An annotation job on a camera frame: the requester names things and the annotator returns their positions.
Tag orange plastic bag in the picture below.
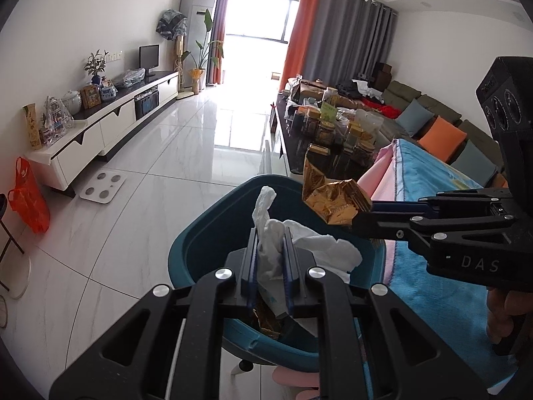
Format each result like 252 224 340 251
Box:
7 157 51 234

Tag white tissue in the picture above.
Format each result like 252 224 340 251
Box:
251 185 363 321

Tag blue-grey pillow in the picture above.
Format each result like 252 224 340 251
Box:
450 139 498 186
395 100 431 136

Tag white ceramic jar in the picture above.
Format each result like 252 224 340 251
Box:
62 89 83 114

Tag small bonsai in blue vase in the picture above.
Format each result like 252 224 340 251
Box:
83 49 108 86

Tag brown boxes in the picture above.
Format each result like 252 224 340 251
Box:
372 62 394 88

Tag striped gold wrapper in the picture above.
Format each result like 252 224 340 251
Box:
302 160 373 228

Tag clear plastic bag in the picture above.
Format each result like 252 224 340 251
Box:
113 68 146 89

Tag large window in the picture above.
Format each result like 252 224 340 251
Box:
225 0 298 44

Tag framed picture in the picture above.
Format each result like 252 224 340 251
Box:
81 84 103 109

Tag white TV cabinet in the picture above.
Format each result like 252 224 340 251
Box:
25 70 181 194

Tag black monitor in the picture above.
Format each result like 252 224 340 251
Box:
139 44 160 78

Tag blue trash bin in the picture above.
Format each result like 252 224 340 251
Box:
169 174 388 373

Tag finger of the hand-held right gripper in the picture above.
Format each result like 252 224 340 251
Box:
370 187 511 216
352 210 514 259

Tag white bathroom scale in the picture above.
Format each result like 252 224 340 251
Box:
79 171 128 205

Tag black coffee table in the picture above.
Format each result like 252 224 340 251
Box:
270 92 384 176

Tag orange and grey curtain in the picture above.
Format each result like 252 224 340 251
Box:
206 0 238 86
283 0 398 88

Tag yellow bamboo vase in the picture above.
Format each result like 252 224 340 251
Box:
23 104 43 151

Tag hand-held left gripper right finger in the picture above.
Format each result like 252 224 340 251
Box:
282 233 488 400

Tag group of jars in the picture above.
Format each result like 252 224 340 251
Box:
291 75 386 167

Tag red cloth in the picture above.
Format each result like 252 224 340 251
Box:
362 96 402 119

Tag person's right hand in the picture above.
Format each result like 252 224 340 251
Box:
486 287 526 344

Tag blue floral blanket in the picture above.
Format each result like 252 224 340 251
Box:
366 138 521 392

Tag tall leafy plant yellow pot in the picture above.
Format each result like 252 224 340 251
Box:
181 8 226 92

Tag standing fan with patterned cover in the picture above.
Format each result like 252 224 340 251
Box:
156 8 188 101

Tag green sofa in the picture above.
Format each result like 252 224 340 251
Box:
333 79 506 188

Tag pink cloth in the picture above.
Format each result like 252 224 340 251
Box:
359 142 402 296

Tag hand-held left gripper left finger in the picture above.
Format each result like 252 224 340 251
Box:
49 228 259 400

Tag white floor air conditioner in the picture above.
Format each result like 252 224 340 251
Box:
179 0 219 92

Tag clear bag with items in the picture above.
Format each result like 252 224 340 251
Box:
42 96 75 134

